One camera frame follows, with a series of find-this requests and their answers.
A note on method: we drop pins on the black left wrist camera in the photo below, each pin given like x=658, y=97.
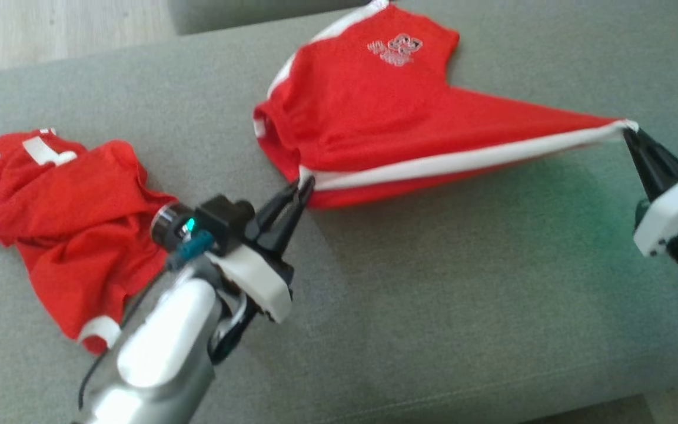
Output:
x=221, y=221

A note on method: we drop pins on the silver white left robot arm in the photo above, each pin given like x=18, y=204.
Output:
x=168, y=341

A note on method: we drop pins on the red shorts with white stripe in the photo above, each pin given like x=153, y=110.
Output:
x=374, y=106

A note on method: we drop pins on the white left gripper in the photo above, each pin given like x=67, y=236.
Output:
x=259, y=280

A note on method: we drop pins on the grey and yellow sofa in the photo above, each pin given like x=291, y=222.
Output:
x=433, y=306

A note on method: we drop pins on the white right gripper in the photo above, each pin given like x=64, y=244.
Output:
x=674, y=209

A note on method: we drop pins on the red jersey with white trim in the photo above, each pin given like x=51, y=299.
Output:
x=80, y=224

